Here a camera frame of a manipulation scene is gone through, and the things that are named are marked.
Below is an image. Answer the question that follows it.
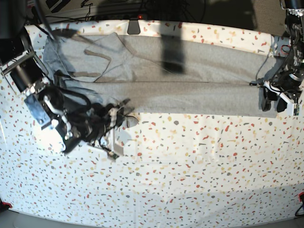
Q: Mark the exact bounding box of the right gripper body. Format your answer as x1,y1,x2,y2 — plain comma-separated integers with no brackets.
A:
80,104,126,162

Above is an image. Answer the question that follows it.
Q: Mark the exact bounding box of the black cable bundle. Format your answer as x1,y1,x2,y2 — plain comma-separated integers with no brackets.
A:
30,0,79,41

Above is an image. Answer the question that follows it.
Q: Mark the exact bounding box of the red clamp left corner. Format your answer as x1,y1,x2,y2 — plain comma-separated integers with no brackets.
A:
0,201,12,213

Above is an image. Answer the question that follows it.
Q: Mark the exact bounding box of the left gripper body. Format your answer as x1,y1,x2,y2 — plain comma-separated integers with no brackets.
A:
259,73,304,116

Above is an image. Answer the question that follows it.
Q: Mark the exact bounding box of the red clamp corner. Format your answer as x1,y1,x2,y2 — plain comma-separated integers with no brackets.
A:
294,192,304,218
0,201,12,213

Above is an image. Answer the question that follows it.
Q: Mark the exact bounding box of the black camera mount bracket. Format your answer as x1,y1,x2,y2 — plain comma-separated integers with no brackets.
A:
127,20,141,35

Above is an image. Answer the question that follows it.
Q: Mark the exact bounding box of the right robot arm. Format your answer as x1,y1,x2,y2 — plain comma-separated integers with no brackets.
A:
0,27,130,161

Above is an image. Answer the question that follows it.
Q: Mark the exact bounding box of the red clamp right corner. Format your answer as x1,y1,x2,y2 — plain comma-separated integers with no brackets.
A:
294,192,304,218

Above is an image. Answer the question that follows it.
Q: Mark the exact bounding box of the grey T-shirt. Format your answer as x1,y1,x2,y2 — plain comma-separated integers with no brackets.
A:
43,31,278,118

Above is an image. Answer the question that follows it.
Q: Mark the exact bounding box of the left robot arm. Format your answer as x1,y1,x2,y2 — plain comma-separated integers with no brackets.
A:
257,0,304,116

